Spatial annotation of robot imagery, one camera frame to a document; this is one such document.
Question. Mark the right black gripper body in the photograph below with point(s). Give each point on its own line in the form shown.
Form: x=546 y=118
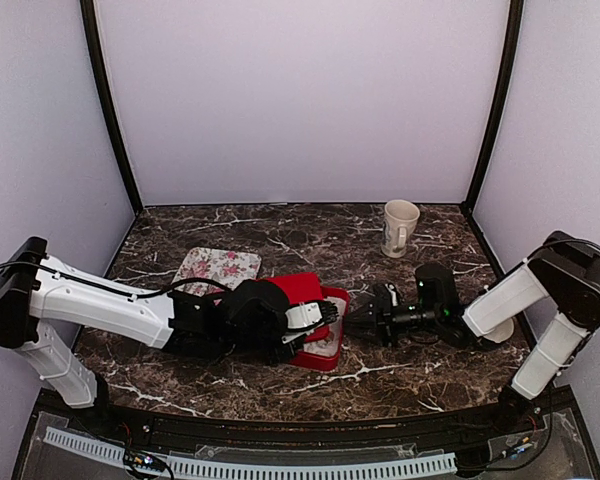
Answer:
x=389 y=319

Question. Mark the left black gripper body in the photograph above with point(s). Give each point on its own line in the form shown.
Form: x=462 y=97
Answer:
x=249 y=345

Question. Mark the red box lid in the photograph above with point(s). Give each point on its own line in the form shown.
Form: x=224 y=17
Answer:
x=300 y=287

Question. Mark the red box with paper cups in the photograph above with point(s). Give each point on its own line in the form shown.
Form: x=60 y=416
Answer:
x=322 y=350

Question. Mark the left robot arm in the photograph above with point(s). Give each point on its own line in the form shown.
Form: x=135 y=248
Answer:
x=37 y=289

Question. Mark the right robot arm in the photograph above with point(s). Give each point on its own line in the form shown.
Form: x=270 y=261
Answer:
x=563 y=269

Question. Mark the floral rectangular tray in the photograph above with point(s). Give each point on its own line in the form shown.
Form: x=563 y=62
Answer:
x=227 y=267

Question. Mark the cream ceramic mug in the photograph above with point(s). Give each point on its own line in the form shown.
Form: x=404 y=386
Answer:
x=400 y=220

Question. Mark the white and dark bowl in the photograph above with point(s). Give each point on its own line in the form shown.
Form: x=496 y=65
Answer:
x=501 y=332

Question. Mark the small circuit board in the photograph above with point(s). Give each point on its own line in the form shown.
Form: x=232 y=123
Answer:
x=143 y=462

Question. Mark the black front table rail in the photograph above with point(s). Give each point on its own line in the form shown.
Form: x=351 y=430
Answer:
x=143 y=428

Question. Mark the white slotted cable duct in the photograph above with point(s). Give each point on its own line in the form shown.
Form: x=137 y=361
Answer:
x=186 y=467

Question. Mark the left black frame post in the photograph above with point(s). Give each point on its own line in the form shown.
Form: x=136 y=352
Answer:
x=106 y=100

